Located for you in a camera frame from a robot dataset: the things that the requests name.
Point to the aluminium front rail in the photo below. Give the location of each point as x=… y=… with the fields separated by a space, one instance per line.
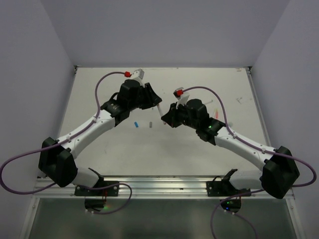
x=179 y=187

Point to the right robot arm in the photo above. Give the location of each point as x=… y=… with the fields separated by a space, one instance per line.
x=275 y=173

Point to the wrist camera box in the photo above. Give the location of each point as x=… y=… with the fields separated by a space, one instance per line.
x=182 y=97
x=138 y=76

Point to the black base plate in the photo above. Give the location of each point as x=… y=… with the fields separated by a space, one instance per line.
x=221 y=187
x=109 y=189

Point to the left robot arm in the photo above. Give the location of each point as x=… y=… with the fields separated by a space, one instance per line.
x=57 y=158

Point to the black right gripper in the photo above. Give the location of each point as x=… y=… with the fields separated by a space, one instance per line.
x=171 y=116

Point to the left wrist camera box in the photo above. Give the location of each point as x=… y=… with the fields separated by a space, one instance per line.
x=138 y=76

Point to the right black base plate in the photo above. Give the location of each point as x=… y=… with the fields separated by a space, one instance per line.
x=221 y=187

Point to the orange capped white pen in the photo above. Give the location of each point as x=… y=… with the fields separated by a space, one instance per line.
x=160 y=113

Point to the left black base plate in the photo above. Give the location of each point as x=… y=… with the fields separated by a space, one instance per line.
x=109 y=189

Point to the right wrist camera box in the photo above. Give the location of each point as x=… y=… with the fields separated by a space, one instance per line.
x=182 y=97

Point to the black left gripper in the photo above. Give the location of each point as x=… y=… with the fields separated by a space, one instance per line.
x=152 y=99

